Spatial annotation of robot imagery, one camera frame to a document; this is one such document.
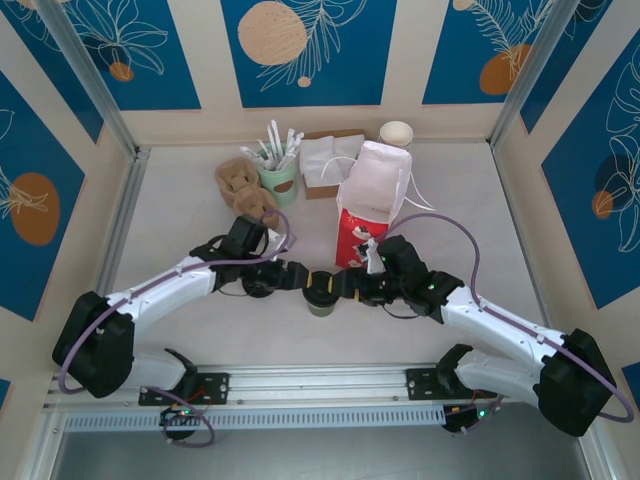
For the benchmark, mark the aluminium frame post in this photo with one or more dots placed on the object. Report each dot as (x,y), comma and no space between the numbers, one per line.
(530,70)
(90,70)

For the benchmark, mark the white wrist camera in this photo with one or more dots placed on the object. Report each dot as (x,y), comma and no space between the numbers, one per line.
(374,257)
(280,245)

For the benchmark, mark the brown pulp cup carrier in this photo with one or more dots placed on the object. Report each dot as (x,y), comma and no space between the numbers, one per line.
(240,185)

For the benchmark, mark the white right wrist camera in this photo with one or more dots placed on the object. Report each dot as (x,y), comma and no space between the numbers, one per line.
(374,257)

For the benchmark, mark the mint green straw holder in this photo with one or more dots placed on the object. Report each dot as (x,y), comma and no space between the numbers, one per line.
(280,187)

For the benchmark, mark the aluminium frame side rail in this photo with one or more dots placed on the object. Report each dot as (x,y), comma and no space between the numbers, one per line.
(127,200)
(511,200)

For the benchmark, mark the brown cardboard napkin box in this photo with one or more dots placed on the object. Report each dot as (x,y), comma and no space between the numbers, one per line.
(320,192)

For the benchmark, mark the green coffee cup black lid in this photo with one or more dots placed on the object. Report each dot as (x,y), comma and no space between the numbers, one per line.
(320,306)

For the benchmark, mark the white wrapped straw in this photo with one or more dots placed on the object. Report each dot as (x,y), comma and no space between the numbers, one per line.
(290,142)
(299,140)
(263,148)
(250,151)
(274,132)

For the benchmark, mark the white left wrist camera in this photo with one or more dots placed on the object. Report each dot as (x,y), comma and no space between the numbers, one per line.
(280,245)

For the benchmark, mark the white and red paper bag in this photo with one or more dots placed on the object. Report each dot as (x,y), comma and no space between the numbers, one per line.
(380,175)

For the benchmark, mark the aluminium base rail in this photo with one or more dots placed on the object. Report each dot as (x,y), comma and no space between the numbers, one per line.
(320,380)

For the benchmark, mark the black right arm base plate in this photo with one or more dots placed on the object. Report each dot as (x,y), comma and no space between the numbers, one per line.
(420,382)

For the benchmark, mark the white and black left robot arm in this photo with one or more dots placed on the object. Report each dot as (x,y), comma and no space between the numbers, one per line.
(150,295)

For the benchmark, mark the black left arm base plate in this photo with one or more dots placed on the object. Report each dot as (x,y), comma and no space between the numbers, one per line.
(215,387)

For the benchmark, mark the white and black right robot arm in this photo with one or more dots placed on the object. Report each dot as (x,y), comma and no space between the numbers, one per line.
(505,325)

